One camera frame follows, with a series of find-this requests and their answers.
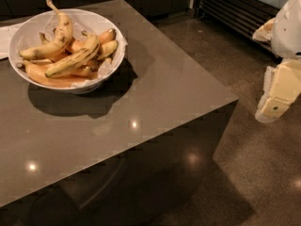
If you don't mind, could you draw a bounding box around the orange banana middle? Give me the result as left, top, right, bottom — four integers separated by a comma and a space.
24, 60, 99, 77

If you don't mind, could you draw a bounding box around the white paper on table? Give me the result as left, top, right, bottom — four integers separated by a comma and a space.
0, 23, 23, 59

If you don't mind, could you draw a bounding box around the yellow banana right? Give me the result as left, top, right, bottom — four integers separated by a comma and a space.
96, 40, 119, 60

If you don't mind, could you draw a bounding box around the spotted yellow banana front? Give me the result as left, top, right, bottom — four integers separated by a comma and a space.
44, 33, 100, 78

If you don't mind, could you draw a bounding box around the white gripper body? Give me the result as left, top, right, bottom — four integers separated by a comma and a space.
271, 0, 301, 59

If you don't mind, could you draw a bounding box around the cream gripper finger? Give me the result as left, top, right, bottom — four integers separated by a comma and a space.
252, 18, 275, 41
255, 59, 301, 123

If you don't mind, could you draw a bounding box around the white paper bowl liner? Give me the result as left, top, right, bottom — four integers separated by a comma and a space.
8, 8, 127, 93

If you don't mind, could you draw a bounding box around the large orange banana bottom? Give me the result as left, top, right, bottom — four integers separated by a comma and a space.
28, 73, 93, 88

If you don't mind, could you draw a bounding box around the white ceramic bowl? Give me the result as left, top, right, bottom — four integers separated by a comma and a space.
8, 8, 127, 94

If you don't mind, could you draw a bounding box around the spotted banana with long stem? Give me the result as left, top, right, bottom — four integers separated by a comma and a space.
19, 0, 73, 60

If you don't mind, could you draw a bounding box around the orange banana upper right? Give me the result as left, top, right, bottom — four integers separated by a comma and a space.
67, 28, 116, 53

